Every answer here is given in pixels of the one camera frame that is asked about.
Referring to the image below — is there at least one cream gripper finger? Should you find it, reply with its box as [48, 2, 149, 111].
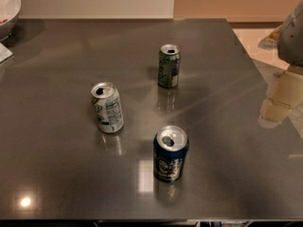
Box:
[258, 65, 303, 129]

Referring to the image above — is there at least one blue pepsi can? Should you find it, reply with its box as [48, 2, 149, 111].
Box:
[153, 126, 189, 183]

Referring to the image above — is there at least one white and green soda can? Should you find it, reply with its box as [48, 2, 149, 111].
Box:
[91, 82, 124, 133]

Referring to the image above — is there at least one white bowl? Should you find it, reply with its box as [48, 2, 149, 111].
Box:
[0, 0, 22, 41]

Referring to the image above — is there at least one white paper sheet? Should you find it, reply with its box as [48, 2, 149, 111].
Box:
[0, 43, 13, 63]

